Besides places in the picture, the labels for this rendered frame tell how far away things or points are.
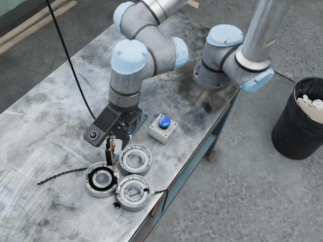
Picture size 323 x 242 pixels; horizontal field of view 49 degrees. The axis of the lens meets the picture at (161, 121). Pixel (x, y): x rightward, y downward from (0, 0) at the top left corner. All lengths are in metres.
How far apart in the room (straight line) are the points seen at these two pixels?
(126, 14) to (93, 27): 1.88
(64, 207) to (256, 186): 1.31
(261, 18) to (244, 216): 1.26
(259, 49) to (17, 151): 0.81
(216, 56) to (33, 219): 0.77
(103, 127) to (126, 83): 0.14
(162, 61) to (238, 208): 1.36
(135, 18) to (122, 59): 0.17
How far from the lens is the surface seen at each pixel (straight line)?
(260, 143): 2.29
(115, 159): 1.02
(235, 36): 1.24
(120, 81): 0.79
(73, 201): 1.10
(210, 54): 1.27
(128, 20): 0.90
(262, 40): 1.08
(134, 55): 0.75
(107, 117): 0.87
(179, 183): 1.75
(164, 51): 0.82
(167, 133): 1.16
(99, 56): 1.43
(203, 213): 1.98
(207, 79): 1.33
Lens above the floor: 1.81
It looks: 54 degrees down
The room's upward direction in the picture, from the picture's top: 11 degrees clockwise
